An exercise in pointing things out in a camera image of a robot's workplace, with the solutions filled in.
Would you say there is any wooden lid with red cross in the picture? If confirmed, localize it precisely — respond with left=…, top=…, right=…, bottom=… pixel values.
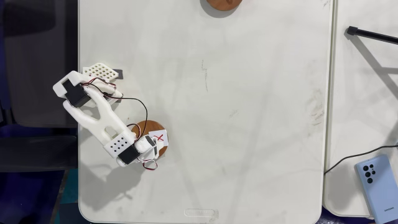
left=130, top=119, right=169, bottom=158

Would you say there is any plain wooden lid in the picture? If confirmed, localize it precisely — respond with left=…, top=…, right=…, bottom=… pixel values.
left=206, top=0, right=243, bottom=12

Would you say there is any grey cushioned office chair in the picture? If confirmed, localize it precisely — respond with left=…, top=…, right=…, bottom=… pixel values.
left=0, top=135, right=78, bottom=174

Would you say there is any mesh back office chair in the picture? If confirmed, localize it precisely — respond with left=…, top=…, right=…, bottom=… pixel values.
left=2, top=0, right=78, bottom=128

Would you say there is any light blue smartphone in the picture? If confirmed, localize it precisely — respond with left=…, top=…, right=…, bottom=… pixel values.
left=354, top=154, right=398, bottom=224

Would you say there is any black tripod leg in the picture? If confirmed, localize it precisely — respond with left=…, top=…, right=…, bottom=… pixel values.
left=346, top=26, right=398, bottom=45

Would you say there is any short looped servo wire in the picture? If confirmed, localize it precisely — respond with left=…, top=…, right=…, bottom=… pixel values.
left=137, top=157, right=159, bottom=171

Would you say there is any long red black servo wire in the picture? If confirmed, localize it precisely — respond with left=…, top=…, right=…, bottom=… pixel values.
left=80, top=77, right=149, bottom=144

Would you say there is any thin black cable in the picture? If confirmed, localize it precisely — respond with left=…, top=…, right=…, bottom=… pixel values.
left=323, top=143, right=398, bottom=175

